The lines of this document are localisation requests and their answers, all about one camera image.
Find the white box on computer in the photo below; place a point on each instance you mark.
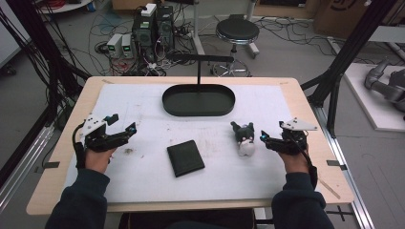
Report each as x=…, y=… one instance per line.
x=148, y=9

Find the black computer tower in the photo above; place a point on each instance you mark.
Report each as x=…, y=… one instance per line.
x=165, y=28
x=144, y=35

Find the black and white plush toy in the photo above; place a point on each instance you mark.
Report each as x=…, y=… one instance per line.
x=244, y=140

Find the cardboard box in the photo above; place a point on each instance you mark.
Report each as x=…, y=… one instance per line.
x=344, y=16

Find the grey power supply unit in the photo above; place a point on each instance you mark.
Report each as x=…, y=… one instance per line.
x=127, y=46
x=114, y=44

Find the wooden table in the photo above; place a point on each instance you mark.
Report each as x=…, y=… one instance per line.
x=321, y=149

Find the aluminium rail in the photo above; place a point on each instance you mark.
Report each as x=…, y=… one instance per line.
x=350, y=178
x=22, y=171

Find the black round stool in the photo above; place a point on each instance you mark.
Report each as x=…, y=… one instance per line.
x=237, y=31

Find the person's left hand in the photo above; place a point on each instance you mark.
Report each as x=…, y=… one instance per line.
x=97, y=160

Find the white table leg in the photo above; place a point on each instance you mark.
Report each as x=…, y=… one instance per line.
x=197, y=28

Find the black wallet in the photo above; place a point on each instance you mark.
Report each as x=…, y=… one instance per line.
x=185, y=158

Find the white table mat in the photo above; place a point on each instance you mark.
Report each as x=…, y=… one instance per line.
x=153, y=178

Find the black oval tray with hanger bar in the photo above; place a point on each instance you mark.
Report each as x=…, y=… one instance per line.
x=197, y=101

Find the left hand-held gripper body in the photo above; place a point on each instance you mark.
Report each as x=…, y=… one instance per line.
x=94, y=133

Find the white floor board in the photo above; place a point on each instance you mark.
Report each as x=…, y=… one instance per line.
x=366, y=105

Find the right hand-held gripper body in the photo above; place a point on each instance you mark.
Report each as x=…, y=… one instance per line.
x=294, y=140

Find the black tape strip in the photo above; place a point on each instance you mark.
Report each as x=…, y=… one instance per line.
x=336, y=164
x=51, y=165

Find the person's lap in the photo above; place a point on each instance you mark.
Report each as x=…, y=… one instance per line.
x=191, y=221

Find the person's right hand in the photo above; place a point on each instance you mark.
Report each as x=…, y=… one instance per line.
x=296, y=163

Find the black metal frame strut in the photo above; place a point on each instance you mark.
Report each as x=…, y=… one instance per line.
x=38, y=41
x=350, y=51

